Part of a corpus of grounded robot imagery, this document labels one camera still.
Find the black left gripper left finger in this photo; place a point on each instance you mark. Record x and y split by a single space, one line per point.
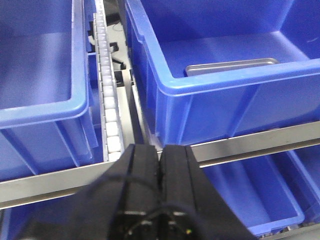
89 213

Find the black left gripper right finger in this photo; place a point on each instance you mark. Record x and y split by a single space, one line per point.
196 205

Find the small silver metal tray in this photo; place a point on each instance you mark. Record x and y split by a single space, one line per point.
200 69

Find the left white roller track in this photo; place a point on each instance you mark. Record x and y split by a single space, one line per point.
111 132

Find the blue lower shelf bin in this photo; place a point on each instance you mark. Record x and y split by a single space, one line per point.
271 192

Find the blue plastic bin right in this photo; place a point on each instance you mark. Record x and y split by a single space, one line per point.
166 36

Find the blue plastic bin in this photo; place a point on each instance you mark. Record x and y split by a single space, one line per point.
166 36
46 97

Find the blue plastic bin left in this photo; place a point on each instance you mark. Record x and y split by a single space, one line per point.
46 97

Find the steel front rack rail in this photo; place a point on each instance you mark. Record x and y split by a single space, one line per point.
37 188

